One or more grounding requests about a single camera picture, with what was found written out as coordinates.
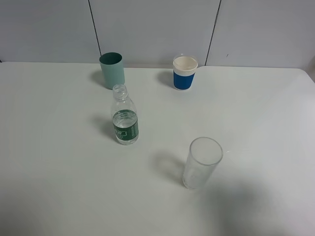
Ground clear plastic bottle green label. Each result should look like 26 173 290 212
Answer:
111 84 139 145

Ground white cup blue sleeve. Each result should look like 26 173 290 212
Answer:
173 54 198 90

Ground teal green tumbler cup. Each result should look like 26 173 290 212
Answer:
99 52 125 89

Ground clear drinking glass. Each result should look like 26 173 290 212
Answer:
183 137 223 189

